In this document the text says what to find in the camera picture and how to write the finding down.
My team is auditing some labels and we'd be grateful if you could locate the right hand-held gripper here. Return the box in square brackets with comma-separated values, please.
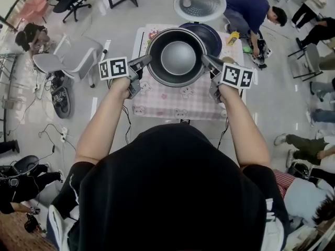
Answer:
[200, 54, 259, 104]

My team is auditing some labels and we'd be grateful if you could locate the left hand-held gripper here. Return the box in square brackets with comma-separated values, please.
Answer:
[98, 54, 153, 99]

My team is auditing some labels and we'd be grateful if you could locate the dark grey pot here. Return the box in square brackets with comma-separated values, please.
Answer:
[146, 27, 208, 88]

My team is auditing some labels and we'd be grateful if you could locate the person's left forearm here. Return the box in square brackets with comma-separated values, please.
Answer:
[75, 77, 131, 167]

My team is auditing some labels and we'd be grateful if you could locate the person's right forearm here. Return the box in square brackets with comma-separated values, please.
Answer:
[218, 84, 271, 167]

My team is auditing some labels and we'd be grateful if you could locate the dark blue rice cooker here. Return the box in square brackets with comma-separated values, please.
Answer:
[173, 0, 227, 59]

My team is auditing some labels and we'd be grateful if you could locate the yellow oil bottle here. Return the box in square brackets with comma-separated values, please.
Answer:
[227, 31, 240, 47]

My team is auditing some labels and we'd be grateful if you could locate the pink checked tablecloth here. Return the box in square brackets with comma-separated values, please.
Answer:
[131, 24, 245, 121]

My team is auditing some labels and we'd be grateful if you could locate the black gear bag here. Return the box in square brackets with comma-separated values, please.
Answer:
[51, 86, 72, 119]
[250, 39, 273, 69]

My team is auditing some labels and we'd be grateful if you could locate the white grey office chair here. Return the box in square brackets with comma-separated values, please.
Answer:
[32, 33, 108, 88]

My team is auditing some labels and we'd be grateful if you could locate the grey black-legged chair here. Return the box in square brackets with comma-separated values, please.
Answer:
[287, 43, 324, 82]

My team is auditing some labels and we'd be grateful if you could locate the pink chair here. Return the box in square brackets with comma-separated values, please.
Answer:
[18, 0, 50, 25]

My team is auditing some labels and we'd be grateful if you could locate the person's black shirt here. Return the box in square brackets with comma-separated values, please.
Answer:
[59, 123, 290, 251]

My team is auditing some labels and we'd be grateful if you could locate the black round seat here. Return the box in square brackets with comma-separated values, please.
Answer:
[15, 155, 40, 174]

